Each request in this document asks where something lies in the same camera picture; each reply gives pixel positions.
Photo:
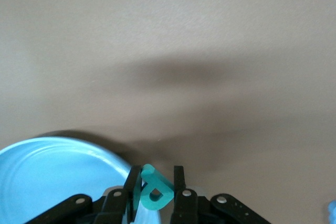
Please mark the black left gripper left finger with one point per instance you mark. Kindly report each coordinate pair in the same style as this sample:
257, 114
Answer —
135, 182

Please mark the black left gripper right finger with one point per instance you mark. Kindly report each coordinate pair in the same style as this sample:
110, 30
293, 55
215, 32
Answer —
179, 182

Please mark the teal foam letter p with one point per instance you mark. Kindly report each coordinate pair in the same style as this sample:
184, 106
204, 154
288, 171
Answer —
155, 178

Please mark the blue foam letter m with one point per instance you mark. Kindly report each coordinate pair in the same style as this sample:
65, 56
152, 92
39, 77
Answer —
333, 209

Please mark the blue plate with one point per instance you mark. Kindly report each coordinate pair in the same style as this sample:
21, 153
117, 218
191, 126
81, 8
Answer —
52, 182

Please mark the brown table cover sheet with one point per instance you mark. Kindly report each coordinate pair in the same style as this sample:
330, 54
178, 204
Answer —
183, 24

